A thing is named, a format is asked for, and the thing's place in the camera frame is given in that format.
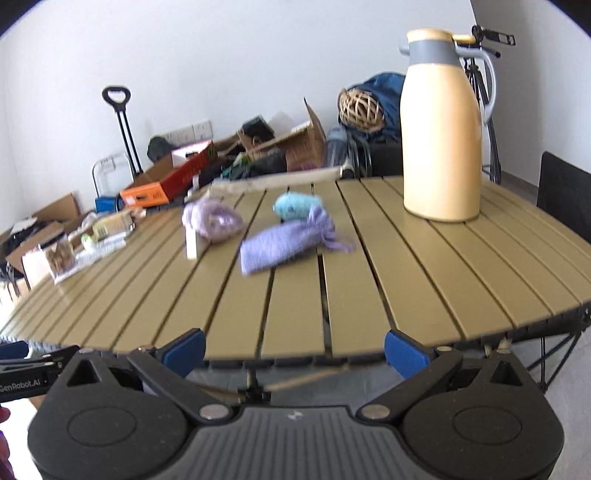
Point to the black cloth bag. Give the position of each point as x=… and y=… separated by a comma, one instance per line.
x=161, y=148

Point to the black tripod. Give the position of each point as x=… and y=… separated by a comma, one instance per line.
x=496, y=36

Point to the clear snack container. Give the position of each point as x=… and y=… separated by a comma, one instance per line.
x=60, y=258

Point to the purple knitted cloth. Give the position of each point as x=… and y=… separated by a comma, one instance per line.
x=277, y=244

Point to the black suitcase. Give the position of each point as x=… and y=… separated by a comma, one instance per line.
x=388, y=159

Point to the white carton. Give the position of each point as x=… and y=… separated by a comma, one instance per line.
x=34, y=267

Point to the small white box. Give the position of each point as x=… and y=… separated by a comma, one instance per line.
x=192, y=244

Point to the khaki folding table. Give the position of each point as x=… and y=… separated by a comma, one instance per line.
x=415, y=277

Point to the yellow packet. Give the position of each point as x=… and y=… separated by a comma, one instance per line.
x=113, y=224

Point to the yellow thermos jug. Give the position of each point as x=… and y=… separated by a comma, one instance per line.
x=438, y=138

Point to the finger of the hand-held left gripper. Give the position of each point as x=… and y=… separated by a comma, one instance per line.
x=55, y=357
x=14, y=350

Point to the wicker ball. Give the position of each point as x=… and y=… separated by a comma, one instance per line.
x=362, y=110

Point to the orange shoe box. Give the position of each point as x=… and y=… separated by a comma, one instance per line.
x=147, y=196

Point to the light blue plush toy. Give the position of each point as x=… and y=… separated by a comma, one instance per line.
x=295, y=205

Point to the small black box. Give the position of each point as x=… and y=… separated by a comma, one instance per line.
x=256, y=129

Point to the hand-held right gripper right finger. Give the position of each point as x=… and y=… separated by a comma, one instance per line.
x=406, y=355

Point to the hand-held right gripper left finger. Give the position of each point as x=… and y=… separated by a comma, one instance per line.
x=187, y=353

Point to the dark clothing pile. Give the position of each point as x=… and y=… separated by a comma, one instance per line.
x=268, y=164

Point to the small blue box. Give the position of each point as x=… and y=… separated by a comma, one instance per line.
x=106, y=204

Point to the purple fluffy cloth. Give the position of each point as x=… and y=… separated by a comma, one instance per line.
x=217, y=221

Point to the large open cardboard box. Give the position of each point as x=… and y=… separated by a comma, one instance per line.
x=60, y=207

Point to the clear plastic wrapper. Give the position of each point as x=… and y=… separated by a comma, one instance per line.
x=99, y=249

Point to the white metal frame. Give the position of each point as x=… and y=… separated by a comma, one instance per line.
x=111, y=159

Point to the grey blue flask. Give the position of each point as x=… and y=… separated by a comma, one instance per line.
x=337, y=147

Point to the blue bag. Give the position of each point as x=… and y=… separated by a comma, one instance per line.
x=383, y=87

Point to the black folding chair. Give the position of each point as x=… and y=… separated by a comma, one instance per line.
x=563, y=184

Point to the white wall socket panel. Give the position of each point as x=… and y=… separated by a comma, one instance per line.
x=198, y=131

